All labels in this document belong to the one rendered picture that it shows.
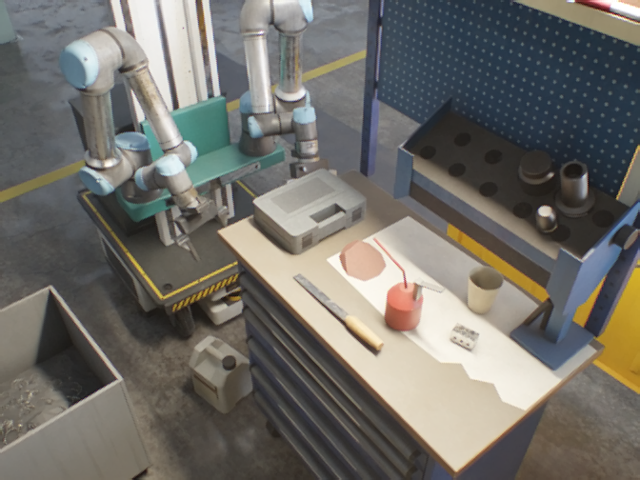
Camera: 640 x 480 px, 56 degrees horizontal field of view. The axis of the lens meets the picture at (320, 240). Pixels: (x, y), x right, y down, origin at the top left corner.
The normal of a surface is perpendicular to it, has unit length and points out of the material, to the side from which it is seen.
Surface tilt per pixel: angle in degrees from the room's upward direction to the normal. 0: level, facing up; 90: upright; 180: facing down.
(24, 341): 90
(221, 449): 0
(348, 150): 0
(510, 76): 90
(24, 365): 90
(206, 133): 90
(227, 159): 0
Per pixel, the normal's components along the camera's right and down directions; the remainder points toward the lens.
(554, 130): -0.79, 0.40
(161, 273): 0.00, -0.75
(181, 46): 0.60, 0.53
